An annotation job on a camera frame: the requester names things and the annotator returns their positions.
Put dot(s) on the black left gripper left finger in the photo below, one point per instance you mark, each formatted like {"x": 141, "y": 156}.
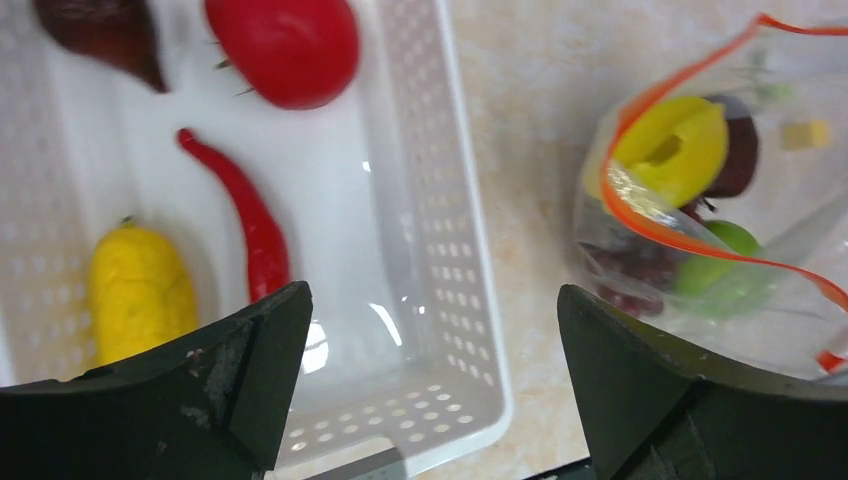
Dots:
{"x": 211, "y": 404}

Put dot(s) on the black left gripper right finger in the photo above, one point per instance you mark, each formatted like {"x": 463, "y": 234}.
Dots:
{"x": 654, "y": 406}

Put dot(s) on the yellow corn cob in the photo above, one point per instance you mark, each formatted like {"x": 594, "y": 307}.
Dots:
{"x": 140, "y": 294}

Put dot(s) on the dark red grape bunch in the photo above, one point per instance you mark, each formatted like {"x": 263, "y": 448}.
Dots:
{"x": 634, "y": 274}

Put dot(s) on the green apple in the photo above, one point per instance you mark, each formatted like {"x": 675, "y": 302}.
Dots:
{"x": 716, "y": 288}

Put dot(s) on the red chili pepper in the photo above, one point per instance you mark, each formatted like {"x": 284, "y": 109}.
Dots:
{"x": 267, "y": 258}

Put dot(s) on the clear orange-zip bag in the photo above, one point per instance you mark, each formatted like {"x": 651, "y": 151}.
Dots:
{"x": 790, "y": 222}

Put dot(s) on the red tomato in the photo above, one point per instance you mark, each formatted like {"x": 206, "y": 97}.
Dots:
{"x": 297, "y": 55}

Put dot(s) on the dark maroon fig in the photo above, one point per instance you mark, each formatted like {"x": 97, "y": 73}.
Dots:
{"x": 120, "y": 34}

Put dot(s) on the white perforated plastic basket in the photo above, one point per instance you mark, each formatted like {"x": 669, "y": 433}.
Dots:
{"x": 376, "y": 193}

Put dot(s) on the yellow cube block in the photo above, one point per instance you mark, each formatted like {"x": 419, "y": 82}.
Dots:
{"x": 805, "y": 135}

